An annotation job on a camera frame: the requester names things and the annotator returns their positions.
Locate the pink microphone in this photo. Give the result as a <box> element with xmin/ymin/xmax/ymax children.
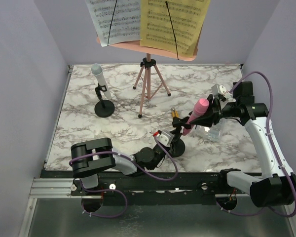
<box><xmin>182</xmin><ymin>98</ymin><xmax>209</xmax><ymax>136</ymax></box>

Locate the black microphone stand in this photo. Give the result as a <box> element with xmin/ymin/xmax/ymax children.
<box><xmin>94</xmin><ymin>84</ymin><xmax>115</xmax><ymax>118</ymax></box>
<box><xmin>170</xmin><ymin>116</ymin><xmax>191</xmax><ymax>158</ymax></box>

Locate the white microphone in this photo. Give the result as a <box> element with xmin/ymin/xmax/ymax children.
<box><xmin>91</xmin><ymin>64</ymin><xmax>111</xmax><ymax>100</ymax></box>

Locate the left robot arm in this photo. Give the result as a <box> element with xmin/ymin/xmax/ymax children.
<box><xmin>69</xmin><ymin>135</ymin><xmax>172</xmax><ymax>195</ymax></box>

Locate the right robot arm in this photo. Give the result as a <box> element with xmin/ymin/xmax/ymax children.
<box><xmin>190</xmin><ymin>81</ymin><xmax>296</xmax><ymax>207</ymax></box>

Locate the clear plastic compartment box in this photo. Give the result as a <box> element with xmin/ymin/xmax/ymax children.
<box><xmin>194</xmin><ymin>120</ymin><xmax>224</xmax><ymax>142</ymax></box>

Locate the yellow utility knife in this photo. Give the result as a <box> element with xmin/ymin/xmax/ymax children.
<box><xmin>171</xmin><ymin>108</ymin><xmax>179</xmax><ymax>118</ymax></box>

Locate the pink tripod music stand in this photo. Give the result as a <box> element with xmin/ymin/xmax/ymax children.
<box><xmin>110</xmin><ymin>40</ymin><xmax>197</xmax><ymax>118</ymax></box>

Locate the yellow sheet music page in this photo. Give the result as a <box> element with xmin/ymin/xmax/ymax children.
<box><xmin>140</xmin><ymin>0</ymin><xmax>211</xmax><ymax>58</ymax></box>

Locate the white sheet music page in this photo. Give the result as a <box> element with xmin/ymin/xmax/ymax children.
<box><xmin>86</xmin><ymin>0</ymin><xmax>141</xmax><ymax>47</ymax></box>

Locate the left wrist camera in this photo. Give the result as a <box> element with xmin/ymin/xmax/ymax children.
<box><xmin>154</xmin><ymin>131</ymin><xmax>174</xmax><ymax>147</ymax></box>

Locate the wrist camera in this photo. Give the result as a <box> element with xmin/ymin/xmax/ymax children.
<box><xmin>154</xmin><ymin>131</ymin><xmax>174</xmax><ymax>147</ymax></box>
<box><xmin>211</xmin><ymin>84</ymin><xmax>233</xmax><ymax>102</ymax></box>

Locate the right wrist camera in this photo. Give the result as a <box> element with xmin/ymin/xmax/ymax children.
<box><xmin>211</xmin><ymin>84</ymin><xmax>233</xmax><ymax>102</ymax></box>

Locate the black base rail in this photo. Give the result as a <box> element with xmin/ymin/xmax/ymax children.
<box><xmin>40</xmin><ymin>169</ymin><xmax>278</xmax><ymax>207</ymax></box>

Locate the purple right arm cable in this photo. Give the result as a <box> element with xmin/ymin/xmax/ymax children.
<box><xmin>216</xmin><ymin>71</ymin><xmax>296</xmax><ymax>218</ymax></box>

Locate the aluminium frame rail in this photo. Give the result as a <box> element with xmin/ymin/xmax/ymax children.
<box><xmin>29</xmin><ymin>178</ymin><xmax>73</xmax><ymax>198</ymax></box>

